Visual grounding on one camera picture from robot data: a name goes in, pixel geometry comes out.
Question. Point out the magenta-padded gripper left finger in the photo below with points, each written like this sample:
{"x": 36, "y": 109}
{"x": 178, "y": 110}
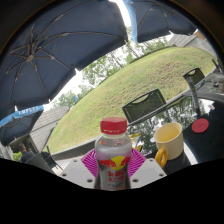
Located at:
{"x": 78, "y": 171}

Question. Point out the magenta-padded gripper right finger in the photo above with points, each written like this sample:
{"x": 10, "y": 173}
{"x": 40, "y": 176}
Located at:
{"x": 146, "y": 170}

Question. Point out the clear red-capped drink bottle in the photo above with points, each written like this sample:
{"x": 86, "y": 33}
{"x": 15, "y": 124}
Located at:
{"x": 113, "y": 156}

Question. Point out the dark wicker chair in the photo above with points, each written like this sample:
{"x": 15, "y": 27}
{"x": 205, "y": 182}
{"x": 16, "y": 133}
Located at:
{"x": 37, "y": 161}
{"x": 50, "y": 157}

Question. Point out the grey roofed building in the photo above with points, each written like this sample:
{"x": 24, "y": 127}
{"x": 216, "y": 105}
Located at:
{"x": 46, "y": 128}
{"x": 190, "y": 41}

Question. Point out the person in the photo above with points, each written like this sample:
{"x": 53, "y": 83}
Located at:
{"x": 25, "y": 154}

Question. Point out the black mesh-back chair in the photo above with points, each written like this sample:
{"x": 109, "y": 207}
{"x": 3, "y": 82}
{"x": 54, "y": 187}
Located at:
{"x": 196, "y": 74}
{"x": 143, "y": 106}

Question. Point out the flat round red coaster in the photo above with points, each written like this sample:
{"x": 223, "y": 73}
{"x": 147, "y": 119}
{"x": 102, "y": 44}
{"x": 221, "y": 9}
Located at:
{"x": 200, "y": 126}

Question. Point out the navy umbrella with lettered trim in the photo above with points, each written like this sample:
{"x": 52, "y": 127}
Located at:
{"x": 16, "y": 125}

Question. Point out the grey upright tube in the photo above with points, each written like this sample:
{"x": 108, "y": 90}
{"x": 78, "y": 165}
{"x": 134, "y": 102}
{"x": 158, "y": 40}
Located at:
{"x": 194, "y": 96}

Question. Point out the navy blue patio umbrella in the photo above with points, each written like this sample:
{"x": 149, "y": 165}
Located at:
{"x": 60, "y": 50}

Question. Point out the navy umbrella with light-blue edge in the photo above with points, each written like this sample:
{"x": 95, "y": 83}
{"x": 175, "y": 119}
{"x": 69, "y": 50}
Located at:
{"x": 156, "y": 18}

